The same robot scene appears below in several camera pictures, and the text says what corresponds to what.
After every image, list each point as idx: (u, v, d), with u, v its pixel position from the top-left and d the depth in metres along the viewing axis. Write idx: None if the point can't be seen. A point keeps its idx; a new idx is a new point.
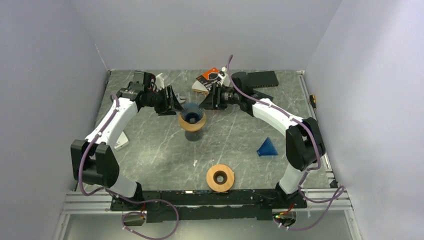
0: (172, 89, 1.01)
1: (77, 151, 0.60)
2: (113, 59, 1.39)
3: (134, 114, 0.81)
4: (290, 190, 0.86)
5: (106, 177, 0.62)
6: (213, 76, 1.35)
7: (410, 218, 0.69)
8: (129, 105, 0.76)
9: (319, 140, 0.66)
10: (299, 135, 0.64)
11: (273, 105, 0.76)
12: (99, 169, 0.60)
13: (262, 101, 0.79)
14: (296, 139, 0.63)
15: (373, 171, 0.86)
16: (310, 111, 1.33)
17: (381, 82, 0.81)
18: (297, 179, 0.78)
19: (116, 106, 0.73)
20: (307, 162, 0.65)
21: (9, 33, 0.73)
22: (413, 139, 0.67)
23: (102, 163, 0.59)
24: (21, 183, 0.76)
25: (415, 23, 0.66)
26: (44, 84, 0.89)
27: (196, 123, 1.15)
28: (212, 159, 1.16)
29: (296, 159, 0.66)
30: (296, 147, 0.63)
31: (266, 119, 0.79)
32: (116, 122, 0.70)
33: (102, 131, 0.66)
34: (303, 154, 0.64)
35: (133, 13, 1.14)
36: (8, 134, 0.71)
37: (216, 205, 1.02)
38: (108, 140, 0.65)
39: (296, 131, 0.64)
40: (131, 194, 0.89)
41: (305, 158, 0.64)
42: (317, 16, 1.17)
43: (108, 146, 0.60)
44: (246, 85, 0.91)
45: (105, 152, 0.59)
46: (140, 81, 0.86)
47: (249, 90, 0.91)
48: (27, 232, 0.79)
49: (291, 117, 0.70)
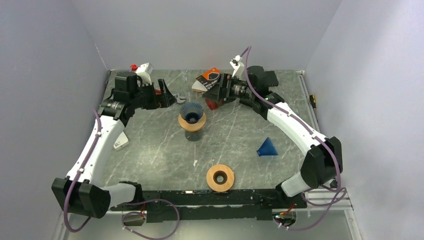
0: (164, 83, 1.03)
1: (60, 191, 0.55)
2: (113, 59, 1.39)
3: (123, 127, 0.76)
4: (292, 194, 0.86)
5: (96, 212, 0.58)
6: (213, 76, 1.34)
7: (411, 219, 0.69)
8: (111, 127, 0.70)
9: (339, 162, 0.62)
10: (321, 156, 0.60)
11: (293, 115, 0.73)
12: (87, 206, 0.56)
13: (281, 108, 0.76)
14: (317, 160, 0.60)
15: (373, 171, 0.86)
16: (311, 111, 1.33)
17: (382, 82, 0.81)
18: (299, 186, 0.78)
19: (97, 131, 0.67)
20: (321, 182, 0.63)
21: (10, 33, 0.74)
22: (414, 140, 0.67)
23: (87, 201, 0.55)
24: (21, 182, 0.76)
25: (415, 23, 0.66)
26: (44, 84, 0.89)
27: (196, 122, 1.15)
28: (212, 159, 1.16)
29: (312, 177, 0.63)
30: (316, 167, 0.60)
31: (284, 129, 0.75)
32: (99, 153, 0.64)
33: (84, 166, 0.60)
34: (321, 174, 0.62)
35: (132, 12, 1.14)
36: (8, 134, 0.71)
37: (216, 205, 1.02)
38: (91, 177, 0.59)
39: (319, 152, 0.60)
40: (131, 197, 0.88)
41: (320, 178, 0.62)
42: (317, 15, 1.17)
43: (91, 186, 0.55)
44: (262, 84, 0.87)
45: (89, 192, 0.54)
46: (123, 88, 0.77)
47: (264, 89, 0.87)
48: (27, 232, 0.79)
49: (314, 135, 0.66)
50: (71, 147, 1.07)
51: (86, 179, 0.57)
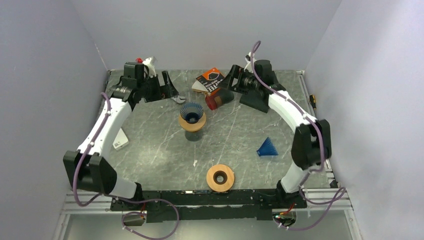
0: (168, 74, 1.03)
1: (71, 163, 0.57)
2: (113, 59, 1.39)
3: (129, 111, 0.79)
4: (292, 189, 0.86)
5: (102, 186, 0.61)
6: (213, 76, 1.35)
7: (411, 219, 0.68)
8: (121, 108, 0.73)
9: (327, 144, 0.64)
10: (307, 134, 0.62)
11: (290, 100, 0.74)
12: (95, 180, 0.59)
13: (280, 93, 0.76)
14: (303, 138, 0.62)
15: (373, 171, 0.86)
16: (311, 111, 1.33)
17: (381, 82, 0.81)
18: (298, 179, 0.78)
19: (107, 110, 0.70)
20: (308, 163, 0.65)
21: (10, 33, 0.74)
22: (414, 139, 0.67)
23: (97, 174, 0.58)
24: (21, 182, 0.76)
25: (415, 22, 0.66)
26: (44, 83, 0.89)
27: (196, 123, 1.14)
28: (212, 159, 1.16)
29: (300, 157, 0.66)
30: (302, 145, 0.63)
31: (280, 113, 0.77)
32: (108, 129, 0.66)
33: (95, 140, 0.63)
34: (308, 153, 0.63)
35: (132, 12, 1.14)
36: (8, 134, 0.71)
37: (216, 205, 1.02)
38: (101, 150, 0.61)
39: (306, 130, 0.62)
40: (131, 195, 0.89)
41: (307, 158, 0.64)
42: (317, 15, 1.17)
43: (102, 158, 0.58)
44: (267, 73, 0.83)
45: (99, 164, 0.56)
46: (131, 75, 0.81)
47: (269, 79, 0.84)
48: (27, 231, 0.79)
49: (305, 115, 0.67)
50: (71, 147, 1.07)
51: (97, 152, 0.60)
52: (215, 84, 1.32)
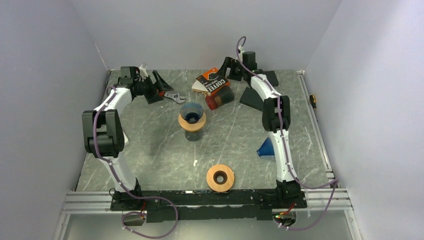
0: (157, 72, 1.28)
1: (89, 118, 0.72)
2: (113, 59, 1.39)
3: (130, 101, 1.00)
4: (284, 169, 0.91)
5: (115, 140, 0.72)
6: (213, 76, 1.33)
7: (411, 219, 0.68)
8: (125, 90, 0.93)
9: (286, 114, 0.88)
10: (271, 104, 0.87)
11: (266, 81, 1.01)
12: (110, 133, 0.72)
13: (259, 76, 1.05)
14: (267, 107, 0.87)
15: (373, 171, 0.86)
16: (311, 111, 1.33)
17: (381, 82, 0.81)
18: (281, 151, 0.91)
19: (115, 90, 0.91)
20: (271, 128, 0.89)
21: (10, 33, 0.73)
22: (414, 140, 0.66)
23: (111, 122, 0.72)
24: (21, 182, 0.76)
25: (415, 23, 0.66)
26: (43, 84, 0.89)
27: (196, 123, 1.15)
28: (212, 159, 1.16)
29: (265, 123, 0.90)
30: (267, 111, 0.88)
31: (258, 90, 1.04)
32: (118, 100, 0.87)
33: (108, 103, 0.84)
34: (271, 119, 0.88)
35: (132, 12, 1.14)
36: (8, 134, 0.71)
37: (216, 205, 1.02)
38: (113, 108, 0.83)
39: (270, 101, 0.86)
40: (132, 185, 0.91)
41: (270, 123, 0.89)
42: (317, 15, 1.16)
43: (115, 110, 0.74)
44: (251, 61, 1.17)
45: (114, 113, 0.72)
46: (128, 75, 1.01)
47: (253, 66, 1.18)
48: (28, 231, 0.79)
49: (272, 92, 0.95)
50: (72, 147, 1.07)
51: (110, 108, 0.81)
52: (215, 83, 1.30)
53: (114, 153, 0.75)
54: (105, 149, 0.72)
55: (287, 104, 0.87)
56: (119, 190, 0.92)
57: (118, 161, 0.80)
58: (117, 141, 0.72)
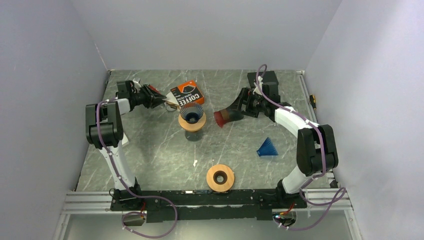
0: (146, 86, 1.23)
1: (91, 108, 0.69)
2: (112, 59, 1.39)
3: (128, 111, 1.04)
4: (291, 190, 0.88)
5: (115, 128, 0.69)
6: (188, 89, 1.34)
7: (411, 219, 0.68)
8: (124, 100, 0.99)
9: (332, 149, 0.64)
10: (309, 138, 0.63)
11: (294, 111, 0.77)
12: (112, 121, 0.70)
13: (285, 107, 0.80)
14: (305, 142, 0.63)
15: (373, 171, 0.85)
16: (311, 111, 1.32)
17: (379, 83, 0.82)
18: (299, 182, 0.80)
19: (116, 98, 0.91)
20: (312, 169, 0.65)
21: (10, 33, 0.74)
22: (414, 140, 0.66)
23: (113, 112, 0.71)
24: (22, 181, 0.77)
25: (414, 24, 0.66)
26: (43, 83, 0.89)
27: (196, 123, 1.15)
28: (212, 159, 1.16)
29: (303, 162, 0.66)
30: (306, 148, 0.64)
31: (286, 125, 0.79)
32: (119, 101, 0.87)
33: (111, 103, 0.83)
34: (311, 157, 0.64)
35: (132, 13, 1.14)
36: (8, 133, 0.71)
37: (215, 205, 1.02)
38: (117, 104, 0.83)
39: (308, 133, 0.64)
40: (131, 182, 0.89)
41: (309, 164, 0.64)
42: (317, 15, 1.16)
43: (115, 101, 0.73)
44: (273, 92, 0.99)
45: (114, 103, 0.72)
46: (125, 90, 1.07)
47: (276, 98, 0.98)
48: (27, 231, 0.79)
49: (307, 121, 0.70)
50: (72, 147, 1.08)
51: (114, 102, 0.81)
52: (187, 97, 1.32)
53: (115, 143, 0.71)
54: (106, 138, 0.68)
55: (330, 134, 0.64)
56: (119, 188, 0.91)
57: (118, 151, 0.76)
58: (118, 129, 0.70)
